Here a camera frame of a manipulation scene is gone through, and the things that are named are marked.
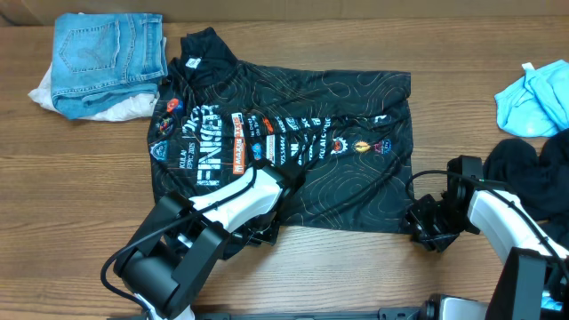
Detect black orange-patterned cycling jersey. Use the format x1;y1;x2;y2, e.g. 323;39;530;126
148;28;413;233

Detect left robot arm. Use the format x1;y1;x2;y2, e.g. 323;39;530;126
103;158;305;319

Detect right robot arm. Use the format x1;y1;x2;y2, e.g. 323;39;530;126
403;156;568;319

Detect plain black garment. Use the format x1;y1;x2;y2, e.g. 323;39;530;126
483;130;568;247

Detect light blue t-shirt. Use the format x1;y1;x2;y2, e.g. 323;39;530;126
494;60;568;138

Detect folded white cloth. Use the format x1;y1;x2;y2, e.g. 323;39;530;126
28;26;167;122

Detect folded blue denim jeans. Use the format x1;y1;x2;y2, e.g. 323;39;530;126
51;13;168;120

